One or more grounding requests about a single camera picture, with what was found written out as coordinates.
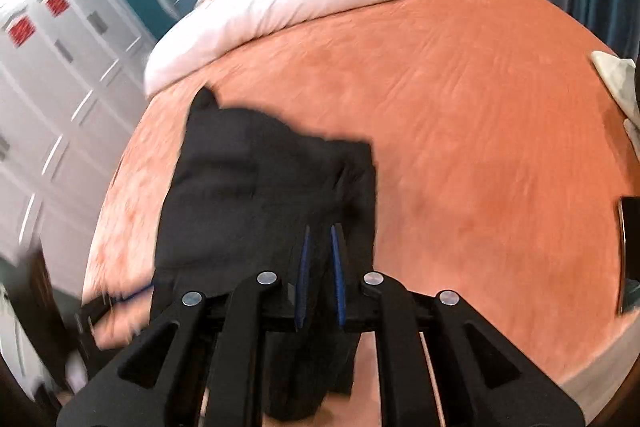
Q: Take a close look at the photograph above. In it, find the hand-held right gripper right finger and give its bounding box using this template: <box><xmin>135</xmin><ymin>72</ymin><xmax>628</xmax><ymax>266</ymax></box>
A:
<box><xmin>330</xmin><ymin>223</ymin><xmax>586</xmax><ymax>427</ymax></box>

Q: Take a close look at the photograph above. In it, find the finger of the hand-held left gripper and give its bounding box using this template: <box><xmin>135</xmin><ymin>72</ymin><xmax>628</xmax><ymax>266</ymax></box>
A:
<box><xmin>80</xmin><ymin>284</ymin><xmax>156</xmax><ymax>333</ymax></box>

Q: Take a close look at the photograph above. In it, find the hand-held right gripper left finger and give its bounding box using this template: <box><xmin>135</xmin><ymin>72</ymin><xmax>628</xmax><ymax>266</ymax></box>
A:
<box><xmin>56</xmin><ymin>224</ymin><xmax>313</xmax><ymax>427</ymax></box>

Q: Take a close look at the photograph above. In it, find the black quilted jacket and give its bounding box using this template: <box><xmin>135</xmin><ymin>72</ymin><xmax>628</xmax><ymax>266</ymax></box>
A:
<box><xmin>150</xmin><ymin>87</ymin><xmax>378</xmax><ymax>423</ymax></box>

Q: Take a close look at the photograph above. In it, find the orange plush blanket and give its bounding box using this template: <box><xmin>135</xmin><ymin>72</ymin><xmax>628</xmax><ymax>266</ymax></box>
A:
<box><xmin>82</xmin><ymin>0</ymin><xmax>636</xmax><ymax>413</ymax></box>

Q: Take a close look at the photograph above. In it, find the white wardrobe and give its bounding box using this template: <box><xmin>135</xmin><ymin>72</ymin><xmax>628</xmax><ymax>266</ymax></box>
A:
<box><xmin>0</xmin><ymin>0</ymin><xmax>158</xmax><ymax>358</ymax></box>

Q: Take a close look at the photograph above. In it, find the pale pink duvet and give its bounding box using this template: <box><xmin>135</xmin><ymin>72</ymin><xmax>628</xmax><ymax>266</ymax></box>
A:
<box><xmin>144</xmin><ymin>0</ymin><xmax>523</xmax><ymax>95</ymax></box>

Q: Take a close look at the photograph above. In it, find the dark flat object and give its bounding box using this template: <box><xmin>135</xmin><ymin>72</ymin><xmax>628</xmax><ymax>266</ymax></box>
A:
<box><xmin>616</xmin><ymin>196</ymin><xmax>632</xmax><ymax>315</ymax></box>

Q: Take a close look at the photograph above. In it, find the white cloth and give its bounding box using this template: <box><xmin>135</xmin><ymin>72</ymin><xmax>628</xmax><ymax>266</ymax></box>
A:
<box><xmin>591</xmin><ymin>50</ymin><xmax>640</xmax><ymax>128</ymax></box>

